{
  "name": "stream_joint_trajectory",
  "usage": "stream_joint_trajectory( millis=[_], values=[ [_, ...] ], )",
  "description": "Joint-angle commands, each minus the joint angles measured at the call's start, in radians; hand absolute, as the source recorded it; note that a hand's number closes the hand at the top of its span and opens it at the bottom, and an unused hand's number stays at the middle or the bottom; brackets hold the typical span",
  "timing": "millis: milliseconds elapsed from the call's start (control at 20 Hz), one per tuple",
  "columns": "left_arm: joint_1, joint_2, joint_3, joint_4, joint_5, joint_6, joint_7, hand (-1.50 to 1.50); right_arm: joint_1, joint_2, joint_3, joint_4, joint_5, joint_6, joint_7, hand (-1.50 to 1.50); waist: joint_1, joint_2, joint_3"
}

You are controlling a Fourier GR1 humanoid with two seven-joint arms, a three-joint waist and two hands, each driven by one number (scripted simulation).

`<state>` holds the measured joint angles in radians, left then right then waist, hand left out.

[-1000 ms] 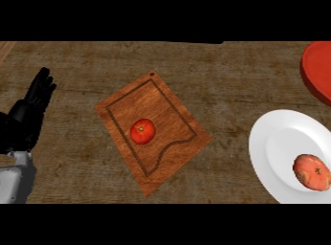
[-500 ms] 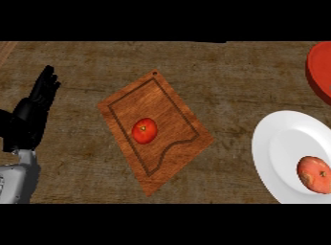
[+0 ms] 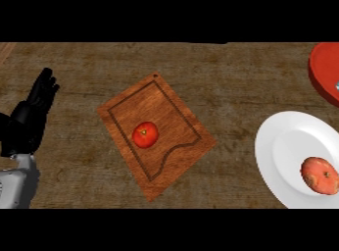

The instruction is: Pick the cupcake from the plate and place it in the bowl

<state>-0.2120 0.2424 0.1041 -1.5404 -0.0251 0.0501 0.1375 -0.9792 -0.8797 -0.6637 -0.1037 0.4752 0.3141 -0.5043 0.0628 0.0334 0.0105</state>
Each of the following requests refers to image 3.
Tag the red plate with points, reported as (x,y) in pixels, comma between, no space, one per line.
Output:
(329,72)

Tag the orange-red apple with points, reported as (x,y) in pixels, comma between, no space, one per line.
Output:
(321,175)

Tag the red tomato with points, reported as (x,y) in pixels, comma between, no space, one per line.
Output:
(145,134)

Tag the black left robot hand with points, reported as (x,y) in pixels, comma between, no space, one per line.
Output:
(26,124)

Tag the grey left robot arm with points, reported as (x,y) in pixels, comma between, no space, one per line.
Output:
(8,186)

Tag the brown wooden cutting board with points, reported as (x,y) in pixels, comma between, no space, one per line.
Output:
(153,130)

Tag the white bowl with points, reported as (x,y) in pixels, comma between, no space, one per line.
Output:
(293,143)

